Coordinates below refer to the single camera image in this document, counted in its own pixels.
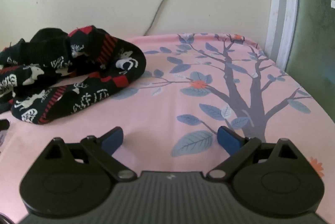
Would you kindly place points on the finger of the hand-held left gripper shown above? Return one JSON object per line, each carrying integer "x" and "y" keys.
{"x": 3, "y": 125}

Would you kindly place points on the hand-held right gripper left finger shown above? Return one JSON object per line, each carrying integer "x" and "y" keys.
{"x": 113, "y": 139}

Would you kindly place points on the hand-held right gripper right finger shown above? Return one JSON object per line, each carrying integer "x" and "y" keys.
{"x": 228, "y": 140}

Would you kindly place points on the patterned black red socks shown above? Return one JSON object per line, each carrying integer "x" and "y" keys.
{"x": 78, "y": 74}

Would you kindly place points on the pink floral bed sheet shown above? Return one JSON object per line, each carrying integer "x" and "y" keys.
{"x": 167, "y": 98}

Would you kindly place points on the green window pane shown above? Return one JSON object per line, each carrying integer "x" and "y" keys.
{"x": 314, "y": 35}

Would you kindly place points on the white window frame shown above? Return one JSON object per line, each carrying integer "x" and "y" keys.
{"x": 286, "y": 11}

